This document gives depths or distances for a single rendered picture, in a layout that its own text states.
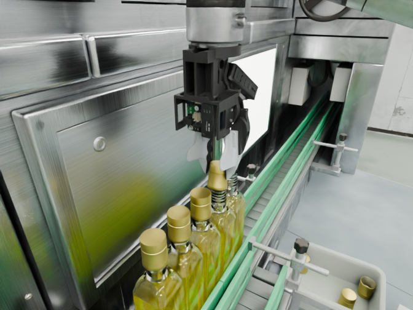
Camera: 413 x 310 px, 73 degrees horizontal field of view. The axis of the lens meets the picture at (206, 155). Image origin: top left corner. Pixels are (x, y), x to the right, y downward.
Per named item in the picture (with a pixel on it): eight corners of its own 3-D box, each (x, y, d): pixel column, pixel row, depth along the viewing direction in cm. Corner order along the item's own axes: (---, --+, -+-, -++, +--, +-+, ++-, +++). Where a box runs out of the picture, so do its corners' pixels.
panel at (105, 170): (262, 130, 117) (270, 42, 101) (268, 132, 115) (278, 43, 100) (73, 306, 47) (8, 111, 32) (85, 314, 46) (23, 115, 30)
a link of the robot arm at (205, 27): (204, 8, 40) (258, 8, 37) (204, 42, 42) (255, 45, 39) (173, 7, 35) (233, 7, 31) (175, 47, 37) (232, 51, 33)
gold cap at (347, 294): (353, 303, 70) (357, 291, 68) (351, 315, 68) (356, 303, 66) (338, 296, 72) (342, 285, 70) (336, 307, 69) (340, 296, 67)
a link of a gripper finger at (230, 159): (212, 192, 44) (204, 137, 41) (229, 175, 49) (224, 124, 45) (230, 195, 42) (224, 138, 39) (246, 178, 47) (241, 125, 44)
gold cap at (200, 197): (197, 205, 49) (196, 184, 47) (215, 211, 48) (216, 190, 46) (185, 216, 47) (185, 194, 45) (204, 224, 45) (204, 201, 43)
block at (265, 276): (255, 283, 70) (257, 262, 67) (293, 300, 66) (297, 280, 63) (249, 294, 68) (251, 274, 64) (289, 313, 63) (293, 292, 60)
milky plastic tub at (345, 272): (292, 258, 85) (297, 237, 81) (377, 291, 75) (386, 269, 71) (274, 304, 72) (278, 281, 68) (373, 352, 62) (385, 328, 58)
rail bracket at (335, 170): (305, 175, 122) (314, 127, 112) (348, 186, 115) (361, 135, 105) (303, 180, 119) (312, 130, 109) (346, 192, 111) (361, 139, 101)
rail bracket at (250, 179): (235, 194, 94) (237, 158, 88) (255, 200, 91) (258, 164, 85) (230, 200, 91) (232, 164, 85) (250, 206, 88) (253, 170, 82)
